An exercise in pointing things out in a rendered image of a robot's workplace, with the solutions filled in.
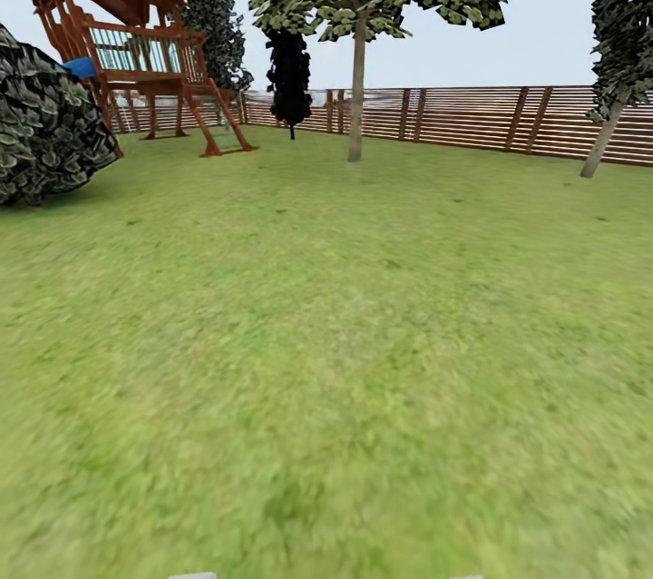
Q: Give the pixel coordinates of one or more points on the bush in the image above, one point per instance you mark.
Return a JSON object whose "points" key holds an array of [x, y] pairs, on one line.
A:
{"points": [[52, 136]]}

